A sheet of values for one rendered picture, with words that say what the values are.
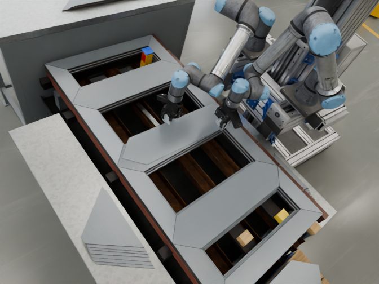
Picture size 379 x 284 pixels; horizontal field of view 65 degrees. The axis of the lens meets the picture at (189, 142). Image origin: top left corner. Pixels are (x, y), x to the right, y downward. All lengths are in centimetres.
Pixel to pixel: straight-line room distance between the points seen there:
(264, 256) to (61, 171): 104
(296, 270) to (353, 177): 194
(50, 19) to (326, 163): 263
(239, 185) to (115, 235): 64
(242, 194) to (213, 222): 22
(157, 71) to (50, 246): 132
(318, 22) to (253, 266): 105
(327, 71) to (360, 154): 215
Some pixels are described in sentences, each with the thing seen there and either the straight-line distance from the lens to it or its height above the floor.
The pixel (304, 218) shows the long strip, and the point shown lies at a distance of 164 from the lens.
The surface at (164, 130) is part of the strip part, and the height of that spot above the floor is 85.
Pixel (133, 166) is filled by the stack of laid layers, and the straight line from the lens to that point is 147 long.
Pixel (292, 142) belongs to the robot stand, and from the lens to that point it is 284.
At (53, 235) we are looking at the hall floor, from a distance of 225.
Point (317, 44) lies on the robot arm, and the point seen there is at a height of 152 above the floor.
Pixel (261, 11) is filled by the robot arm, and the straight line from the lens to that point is 195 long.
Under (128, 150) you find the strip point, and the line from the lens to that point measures 151.
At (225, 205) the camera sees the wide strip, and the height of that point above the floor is 85.
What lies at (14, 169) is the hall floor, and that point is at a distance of 252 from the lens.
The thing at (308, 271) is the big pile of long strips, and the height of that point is 85.
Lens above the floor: 212
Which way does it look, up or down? 52 degrees down
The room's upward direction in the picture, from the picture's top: 22 degrees clockwise
